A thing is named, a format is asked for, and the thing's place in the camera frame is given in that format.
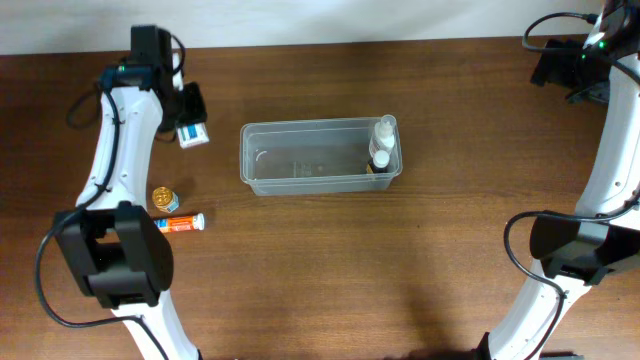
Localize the gold-lidded small jar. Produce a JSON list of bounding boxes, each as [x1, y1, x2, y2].
[[152, 187, 179, 213]]

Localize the orange effervescent tablet tube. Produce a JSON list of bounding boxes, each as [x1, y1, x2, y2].
[[154, 213, 205, 233]]

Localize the dark bottle with white cap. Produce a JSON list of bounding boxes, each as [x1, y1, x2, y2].
[[366, 150, 390, 174]]

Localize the clear plastic container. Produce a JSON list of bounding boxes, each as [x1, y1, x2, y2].
[[239, 117, 403, 196]]

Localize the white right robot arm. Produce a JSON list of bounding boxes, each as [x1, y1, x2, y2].
[[475, 32, 639, 359]]

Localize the white spray bottle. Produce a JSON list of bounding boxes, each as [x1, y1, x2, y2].
[[369, 114, 397, 157]]

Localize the white Panadol medicine box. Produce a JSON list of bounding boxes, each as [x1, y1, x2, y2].
[[176, 122, 210, 149]]

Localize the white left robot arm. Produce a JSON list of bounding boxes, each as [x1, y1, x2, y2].
[[42, 25, 209, 359]]

